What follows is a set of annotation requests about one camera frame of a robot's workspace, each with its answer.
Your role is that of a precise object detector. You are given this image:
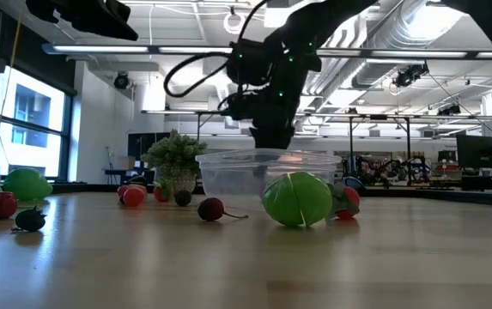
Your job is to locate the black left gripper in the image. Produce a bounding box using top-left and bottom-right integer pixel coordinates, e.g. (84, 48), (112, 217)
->
(56, 0), (139, 42)

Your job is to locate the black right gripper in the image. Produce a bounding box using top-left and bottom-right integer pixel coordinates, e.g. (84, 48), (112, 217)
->
(228, 92), (301, 180)

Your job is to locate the light green toy cabbage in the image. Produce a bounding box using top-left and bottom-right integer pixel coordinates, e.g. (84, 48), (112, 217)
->
(262, 171), (334, 227)

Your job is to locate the dark red toy cherry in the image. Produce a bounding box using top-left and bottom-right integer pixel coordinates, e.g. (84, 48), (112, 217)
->
(197, 197), (250, 222)

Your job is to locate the black toy blackberry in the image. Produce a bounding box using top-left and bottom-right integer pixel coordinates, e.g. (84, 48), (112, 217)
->
(173, 190), (193, 208)

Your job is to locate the red toy strawberry with leaf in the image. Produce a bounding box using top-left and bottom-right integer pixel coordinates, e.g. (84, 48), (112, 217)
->
(326, 182), (361, 221)

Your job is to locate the red round toy cherry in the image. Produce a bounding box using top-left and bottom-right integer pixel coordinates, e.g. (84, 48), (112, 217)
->
(121, 187), (148, 209)

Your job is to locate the green toy pear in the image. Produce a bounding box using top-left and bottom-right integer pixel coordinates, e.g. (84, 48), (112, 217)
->
(3, 167), (54, 202)

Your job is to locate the dark toy blueberry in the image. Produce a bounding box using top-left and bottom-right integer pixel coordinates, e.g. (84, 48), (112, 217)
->
(11, 204), (48, 233)

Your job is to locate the long ceiling light bar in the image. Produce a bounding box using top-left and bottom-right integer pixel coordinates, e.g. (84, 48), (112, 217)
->
(41, 42), (492, 60)

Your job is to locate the clear plastic food container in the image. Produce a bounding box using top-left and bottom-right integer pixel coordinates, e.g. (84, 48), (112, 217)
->
(194, 148), (342, 206)

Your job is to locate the potted green succulent plant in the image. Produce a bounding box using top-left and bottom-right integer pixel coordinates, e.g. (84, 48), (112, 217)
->
(141, 130), (208, 195)

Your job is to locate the background robot station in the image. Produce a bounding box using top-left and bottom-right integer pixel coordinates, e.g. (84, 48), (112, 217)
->
(404, 156), (435, 184)
(356, 156), (401, 185)

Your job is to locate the dark partition panel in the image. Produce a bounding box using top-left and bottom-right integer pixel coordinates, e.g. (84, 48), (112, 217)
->
(127, 131), (172, 162)

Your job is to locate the large window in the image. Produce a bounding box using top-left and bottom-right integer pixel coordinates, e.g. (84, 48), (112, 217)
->
(0, 64), (74, 181)

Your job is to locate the dark background desk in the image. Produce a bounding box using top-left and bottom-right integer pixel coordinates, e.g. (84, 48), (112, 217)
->
(103, 168), (156, 185)

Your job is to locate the small black ceiling device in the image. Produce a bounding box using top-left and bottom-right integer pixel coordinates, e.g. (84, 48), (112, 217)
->
(437, 104), (462, 117)

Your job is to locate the large black monitor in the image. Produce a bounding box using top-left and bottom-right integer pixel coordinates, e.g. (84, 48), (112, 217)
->
(457, 135), (492, 169)

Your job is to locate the black round ceiling camera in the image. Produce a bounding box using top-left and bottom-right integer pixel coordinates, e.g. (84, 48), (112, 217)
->
(112, 71), (131, 90)

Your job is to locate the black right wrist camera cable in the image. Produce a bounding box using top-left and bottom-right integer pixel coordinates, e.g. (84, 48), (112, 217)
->
(162, 51), (234, 99)

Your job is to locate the black metal frame stand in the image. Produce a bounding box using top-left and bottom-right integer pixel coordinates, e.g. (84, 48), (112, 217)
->
(195, 110), (413, 181)

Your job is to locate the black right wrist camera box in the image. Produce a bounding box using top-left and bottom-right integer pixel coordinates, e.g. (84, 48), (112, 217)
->
(227, 38), (273, 87)

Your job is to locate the white cable coil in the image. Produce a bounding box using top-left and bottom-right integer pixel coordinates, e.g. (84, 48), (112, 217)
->
(222, 10), (247, 35)

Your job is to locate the yellow hanging cord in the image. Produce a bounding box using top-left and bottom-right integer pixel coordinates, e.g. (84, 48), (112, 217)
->
(0, 0), (26, 173)

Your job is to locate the silver ventilation duct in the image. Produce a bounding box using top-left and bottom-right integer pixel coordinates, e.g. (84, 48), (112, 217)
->
(350, 0), (465, 89)

